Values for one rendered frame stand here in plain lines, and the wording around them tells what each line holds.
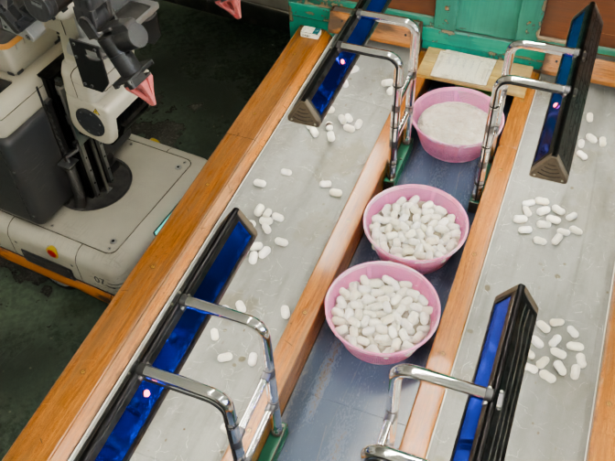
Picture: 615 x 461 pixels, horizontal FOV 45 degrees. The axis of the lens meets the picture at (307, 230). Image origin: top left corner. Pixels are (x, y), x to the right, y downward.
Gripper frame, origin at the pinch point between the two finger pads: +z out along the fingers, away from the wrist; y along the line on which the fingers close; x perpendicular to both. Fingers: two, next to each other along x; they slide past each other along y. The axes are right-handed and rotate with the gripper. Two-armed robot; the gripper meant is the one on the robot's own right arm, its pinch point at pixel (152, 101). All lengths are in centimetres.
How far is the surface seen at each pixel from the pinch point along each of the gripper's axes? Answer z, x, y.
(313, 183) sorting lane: 40.5, -20.7, 14.7
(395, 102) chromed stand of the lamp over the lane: 27, -48, 27
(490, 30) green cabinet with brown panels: 41, -49, 86
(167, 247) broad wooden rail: 28.2, -2.4, -23.3
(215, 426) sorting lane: 47, -32, -59
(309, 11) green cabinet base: 17, 5, 79
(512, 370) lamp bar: 42, -95, -42
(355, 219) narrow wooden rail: 46, -37, 5
